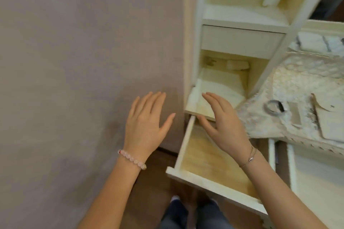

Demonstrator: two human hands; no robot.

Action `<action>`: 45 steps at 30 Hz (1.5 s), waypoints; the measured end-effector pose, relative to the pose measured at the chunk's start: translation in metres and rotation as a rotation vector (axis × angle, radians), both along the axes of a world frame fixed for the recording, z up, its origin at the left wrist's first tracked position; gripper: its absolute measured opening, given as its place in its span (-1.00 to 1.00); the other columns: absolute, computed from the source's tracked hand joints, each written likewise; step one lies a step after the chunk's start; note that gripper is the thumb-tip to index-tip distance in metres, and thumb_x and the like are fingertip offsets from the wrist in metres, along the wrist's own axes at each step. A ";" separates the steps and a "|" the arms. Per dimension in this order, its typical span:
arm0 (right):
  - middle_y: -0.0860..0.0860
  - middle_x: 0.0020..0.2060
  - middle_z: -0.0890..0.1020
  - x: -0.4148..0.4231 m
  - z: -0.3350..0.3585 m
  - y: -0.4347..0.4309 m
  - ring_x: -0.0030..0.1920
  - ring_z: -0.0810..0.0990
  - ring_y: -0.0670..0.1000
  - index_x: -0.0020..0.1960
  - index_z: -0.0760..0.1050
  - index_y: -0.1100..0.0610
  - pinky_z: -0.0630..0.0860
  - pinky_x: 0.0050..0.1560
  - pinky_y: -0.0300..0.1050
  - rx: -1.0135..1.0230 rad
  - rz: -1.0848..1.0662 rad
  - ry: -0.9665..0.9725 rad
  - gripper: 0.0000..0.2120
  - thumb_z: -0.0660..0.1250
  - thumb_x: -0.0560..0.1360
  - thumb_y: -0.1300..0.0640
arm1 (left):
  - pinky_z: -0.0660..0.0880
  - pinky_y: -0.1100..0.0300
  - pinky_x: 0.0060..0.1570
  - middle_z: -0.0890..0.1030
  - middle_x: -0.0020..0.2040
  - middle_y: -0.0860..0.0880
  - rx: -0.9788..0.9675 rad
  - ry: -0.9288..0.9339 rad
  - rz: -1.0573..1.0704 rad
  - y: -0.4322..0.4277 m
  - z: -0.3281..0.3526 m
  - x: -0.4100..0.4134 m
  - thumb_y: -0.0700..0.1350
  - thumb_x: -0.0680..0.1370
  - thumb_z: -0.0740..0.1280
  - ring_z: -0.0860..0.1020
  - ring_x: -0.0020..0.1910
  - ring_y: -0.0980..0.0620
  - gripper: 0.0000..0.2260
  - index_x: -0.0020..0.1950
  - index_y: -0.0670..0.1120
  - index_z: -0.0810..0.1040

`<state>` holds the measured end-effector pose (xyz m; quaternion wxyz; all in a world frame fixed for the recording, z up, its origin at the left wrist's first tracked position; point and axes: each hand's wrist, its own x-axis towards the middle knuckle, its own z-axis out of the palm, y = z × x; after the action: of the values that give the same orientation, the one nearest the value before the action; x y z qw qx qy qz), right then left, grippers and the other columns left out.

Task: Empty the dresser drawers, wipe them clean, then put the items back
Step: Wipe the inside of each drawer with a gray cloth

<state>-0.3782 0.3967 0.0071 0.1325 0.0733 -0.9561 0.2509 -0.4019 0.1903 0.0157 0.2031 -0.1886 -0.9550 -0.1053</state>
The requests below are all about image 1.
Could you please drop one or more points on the person's right hand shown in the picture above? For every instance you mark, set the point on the person's right hand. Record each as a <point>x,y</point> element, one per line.
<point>228,129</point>

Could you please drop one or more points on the person's left hand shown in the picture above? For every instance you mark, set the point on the person's left hand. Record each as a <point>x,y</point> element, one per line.
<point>142,126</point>

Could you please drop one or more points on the small white drawer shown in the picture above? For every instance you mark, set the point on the small white drawer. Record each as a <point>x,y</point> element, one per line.
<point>204,161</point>

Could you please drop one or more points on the silver grey wristband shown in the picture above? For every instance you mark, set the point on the silver grey wristband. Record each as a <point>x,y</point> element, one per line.
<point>268,110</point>

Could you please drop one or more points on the white comb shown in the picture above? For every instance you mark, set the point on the white comb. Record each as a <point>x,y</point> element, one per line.
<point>295,114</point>

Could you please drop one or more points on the wide white drawer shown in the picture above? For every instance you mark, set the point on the wide white drawer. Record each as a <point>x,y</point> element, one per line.
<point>317,177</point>

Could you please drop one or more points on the beige snap pouch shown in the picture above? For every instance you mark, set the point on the beige snap pouch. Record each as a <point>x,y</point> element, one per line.
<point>333,124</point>

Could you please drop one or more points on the person's left forearm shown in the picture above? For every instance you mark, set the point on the person's left forearm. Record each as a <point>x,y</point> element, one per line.
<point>107,199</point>

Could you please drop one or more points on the person's right forearm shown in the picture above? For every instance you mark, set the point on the person's right forearm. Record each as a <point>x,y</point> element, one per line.
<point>282,199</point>

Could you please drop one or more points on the person's right white shoe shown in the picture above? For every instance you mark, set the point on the person's right white shoe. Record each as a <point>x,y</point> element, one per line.
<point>213,201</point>

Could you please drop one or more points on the person's white shoe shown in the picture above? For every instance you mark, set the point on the person's white shoe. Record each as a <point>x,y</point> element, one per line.
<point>213,201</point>
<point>175,198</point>

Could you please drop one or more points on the person's left white shoe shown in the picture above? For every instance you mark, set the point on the person's left white shoe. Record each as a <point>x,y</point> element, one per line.
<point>175,198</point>

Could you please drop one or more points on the person's right leg in jeans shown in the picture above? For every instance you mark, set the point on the person's right leg in jeans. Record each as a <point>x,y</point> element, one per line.
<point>212,216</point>

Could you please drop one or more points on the person's leg in jeans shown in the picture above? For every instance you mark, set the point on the person's leg in jeans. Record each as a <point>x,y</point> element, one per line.
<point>174,215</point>
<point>212,216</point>

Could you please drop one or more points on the person's left leg in jeans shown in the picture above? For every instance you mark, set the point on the person's left leg in jeans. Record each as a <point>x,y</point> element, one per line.
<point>174,215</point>

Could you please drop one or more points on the dark brown wooden trim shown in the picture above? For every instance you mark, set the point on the dark brown wooden trim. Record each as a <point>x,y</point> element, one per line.
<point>168,151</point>

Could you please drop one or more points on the quilted lace table cloth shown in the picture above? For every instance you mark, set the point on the quilted lace table cloth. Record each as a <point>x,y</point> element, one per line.
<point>295,81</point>

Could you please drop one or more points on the cream dressing table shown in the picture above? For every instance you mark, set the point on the cream dressing table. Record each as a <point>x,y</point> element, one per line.
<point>242,16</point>

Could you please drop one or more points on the dressing table mirror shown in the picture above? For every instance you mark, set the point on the dressing table mirror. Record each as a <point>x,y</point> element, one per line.
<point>328,0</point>

